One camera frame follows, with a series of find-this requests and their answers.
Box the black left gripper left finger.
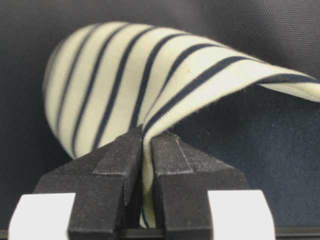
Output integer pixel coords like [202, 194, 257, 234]
[8, 127, 142, 240]

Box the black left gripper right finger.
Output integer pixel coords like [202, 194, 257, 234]
[151, 134, 275, 240]

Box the striped navy slipper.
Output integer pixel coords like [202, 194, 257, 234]
[42, 21, 320, 228]

